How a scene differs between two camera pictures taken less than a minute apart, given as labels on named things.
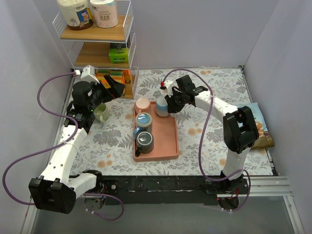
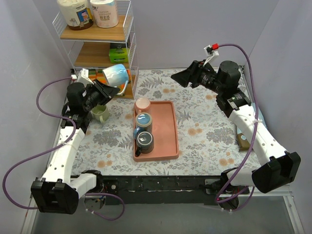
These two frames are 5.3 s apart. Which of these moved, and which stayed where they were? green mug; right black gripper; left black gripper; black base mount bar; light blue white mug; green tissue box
Moved: light blue white mug; right black gripper
Stayed: black base mount bar; green mug; left black gripper; green tissue box
